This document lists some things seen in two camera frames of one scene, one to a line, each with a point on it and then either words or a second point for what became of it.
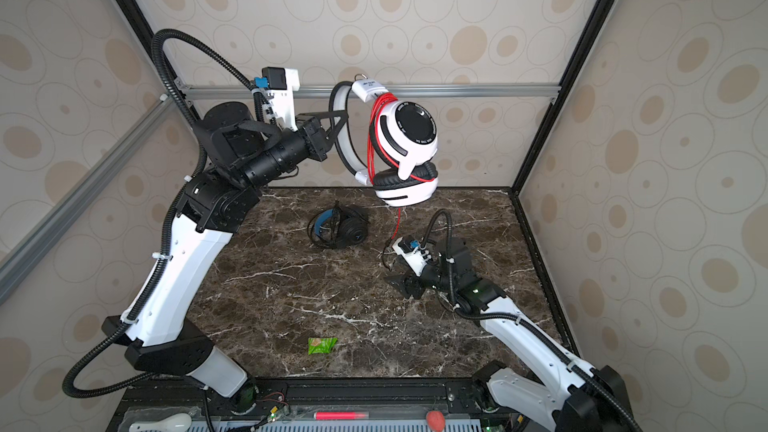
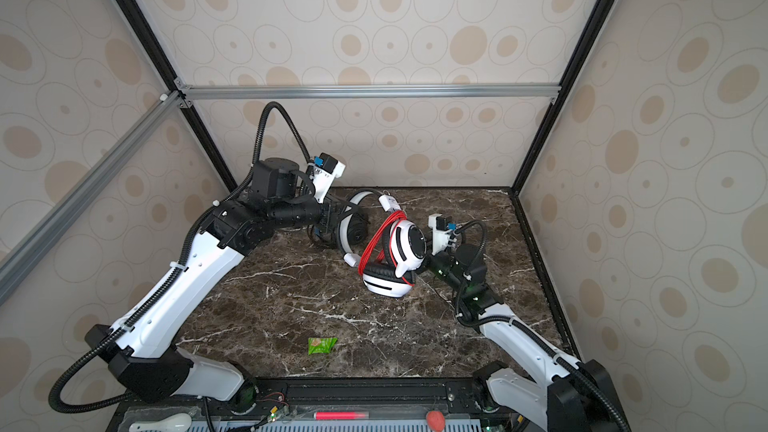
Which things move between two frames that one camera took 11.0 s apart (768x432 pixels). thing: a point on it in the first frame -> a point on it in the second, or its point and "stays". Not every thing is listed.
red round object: x=435 y=421 stays
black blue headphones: x=338 y=226 stays
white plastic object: x=164 y=424 stays
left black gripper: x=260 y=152 -> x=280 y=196
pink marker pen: x=340 y=415 stays
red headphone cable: x=376 y=139 -> x=402 y=215
